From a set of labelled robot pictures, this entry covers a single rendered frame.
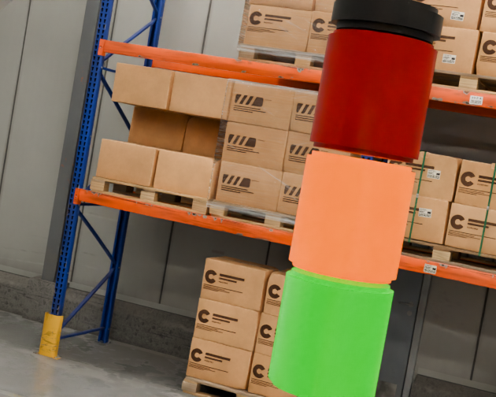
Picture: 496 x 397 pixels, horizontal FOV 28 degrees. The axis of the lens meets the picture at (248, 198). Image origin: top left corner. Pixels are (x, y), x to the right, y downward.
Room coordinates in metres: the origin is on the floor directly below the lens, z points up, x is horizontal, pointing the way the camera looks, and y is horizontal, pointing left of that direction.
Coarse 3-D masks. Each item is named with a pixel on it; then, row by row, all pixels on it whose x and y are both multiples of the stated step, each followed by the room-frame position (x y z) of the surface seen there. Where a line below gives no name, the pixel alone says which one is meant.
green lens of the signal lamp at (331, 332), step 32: (288, 288) 0.44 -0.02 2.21; (320, 288) 0.43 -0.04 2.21; (352, 288) 0.43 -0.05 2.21; (384, 288) 0.44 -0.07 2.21; (288, 320) 0.44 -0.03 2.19; (320, 320) 0.43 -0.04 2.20; (352, 320) 0.43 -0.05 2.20; (384, 320) 0.44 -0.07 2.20; (288, 352) 0.43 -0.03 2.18; (320, 352) 0.43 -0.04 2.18; (352, 352) 0.43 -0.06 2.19; (288, 384) 0.43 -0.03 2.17; (320, 384) 0.43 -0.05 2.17; (352, 384) 0.43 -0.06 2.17
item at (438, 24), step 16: (336, 0) 0.45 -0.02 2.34; (352, 0) 0.43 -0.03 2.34; (368, 0) 0.43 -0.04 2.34; (384, 0) 0.43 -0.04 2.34; (400, 0) 0.43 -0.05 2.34; (336, 16) 0.44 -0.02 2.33; (352, 16) 0.43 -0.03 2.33; (368, 16) 0.43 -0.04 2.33; (384, 16) 0.43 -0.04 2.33; (400, 16) 0.43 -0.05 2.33; (416, 16) 0.43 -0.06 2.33; (432, 16) 0.43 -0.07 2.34; (400, 32) 0.43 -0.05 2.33; (416, 32) 0.43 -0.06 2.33; (432, 32) 0.43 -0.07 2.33
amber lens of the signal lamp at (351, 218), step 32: (320, 160) 0.44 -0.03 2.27; (352, 160) 0.43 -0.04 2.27; (320, 192) 0.43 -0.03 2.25; (352, 192) 0.43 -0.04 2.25; (384, 192) 0.43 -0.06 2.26; (320, 224) 0.43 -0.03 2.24; (352, 224) 0.43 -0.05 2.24; (384, 224) 0.43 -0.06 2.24; (320, 256) 0.43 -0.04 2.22; (352, 256) 0.43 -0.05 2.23; (384, 256) 0.43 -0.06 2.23
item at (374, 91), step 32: (352, 32) 0.43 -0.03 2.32; (384, 32) 0.43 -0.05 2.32; (352, 64) 0.43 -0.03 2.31; (384, 64) 0.43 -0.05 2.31; (416, 64) 0.43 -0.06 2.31; (320, 96) 0.44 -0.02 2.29; (352, 96) 0.43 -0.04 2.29; (384, 96) 0.43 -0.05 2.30; (416, 96) 0.43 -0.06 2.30; (320, 128) 0.44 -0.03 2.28; (352, 128) 0.43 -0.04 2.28; (384, 128) 0.43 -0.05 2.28; (416, 128) 0.44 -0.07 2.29
